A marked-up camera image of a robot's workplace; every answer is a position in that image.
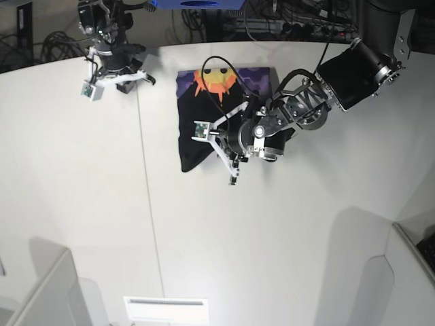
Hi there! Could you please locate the blue box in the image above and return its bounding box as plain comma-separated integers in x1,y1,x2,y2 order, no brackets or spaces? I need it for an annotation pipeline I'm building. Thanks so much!
147,0,245,10

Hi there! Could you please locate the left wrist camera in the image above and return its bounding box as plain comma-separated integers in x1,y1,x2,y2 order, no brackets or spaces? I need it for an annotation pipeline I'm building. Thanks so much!
191,121,211,142

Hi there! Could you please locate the black keyboard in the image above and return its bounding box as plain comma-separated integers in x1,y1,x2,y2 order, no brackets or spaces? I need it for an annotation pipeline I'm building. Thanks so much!
417,236,435,270

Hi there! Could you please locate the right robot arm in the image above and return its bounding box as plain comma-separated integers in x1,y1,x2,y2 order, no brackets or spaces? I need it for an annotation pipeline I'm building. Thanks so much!
77,0,156,101

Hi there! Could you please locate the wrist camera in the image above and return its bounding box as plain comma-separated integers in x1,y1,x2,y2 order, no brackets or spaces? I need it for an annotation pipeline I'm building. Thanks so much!
81,81,104,101
191,121,211,142

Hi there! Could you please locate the white right cabinet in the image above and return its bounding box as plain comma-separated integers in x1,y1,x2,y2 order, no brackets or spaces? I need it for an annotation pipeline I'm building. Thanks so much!
365,224,434,325

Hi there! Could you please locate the white power strip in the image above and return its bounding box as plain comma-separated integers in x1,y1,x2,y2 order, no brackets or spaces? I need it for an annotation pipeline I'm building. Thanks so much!
234,18,346,37

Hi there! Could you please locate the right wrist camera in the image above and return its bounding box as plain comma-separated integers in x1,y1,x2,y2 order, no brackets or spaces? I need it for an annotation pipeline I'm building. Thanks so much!
81,81,104,101

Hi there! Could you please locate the white side cabinet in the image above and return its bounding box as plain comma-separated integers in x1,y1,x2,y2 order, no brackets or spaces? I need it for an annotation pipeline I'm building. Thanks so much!
1,248,93,325

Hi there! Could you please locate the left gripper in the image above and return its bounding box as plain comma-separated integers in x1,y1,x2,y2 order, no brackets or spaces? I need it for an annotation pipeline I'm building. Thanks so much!
207,98,285,185

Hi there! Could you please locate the black T-shirt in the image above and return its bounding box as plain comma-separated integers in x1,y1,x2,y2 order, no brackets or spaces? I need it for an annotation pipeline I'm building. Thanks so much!
176,67,272,173

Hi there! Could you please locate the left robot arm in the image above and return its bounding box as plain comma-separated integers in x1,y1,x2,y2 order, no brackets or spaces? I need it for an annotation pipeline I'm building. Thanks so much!
195,1,429,185

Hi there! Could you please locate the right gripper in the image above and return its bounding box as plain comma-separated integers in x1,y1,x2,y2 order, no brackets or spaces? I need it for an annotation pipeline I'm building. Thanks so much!
85,43,156,94

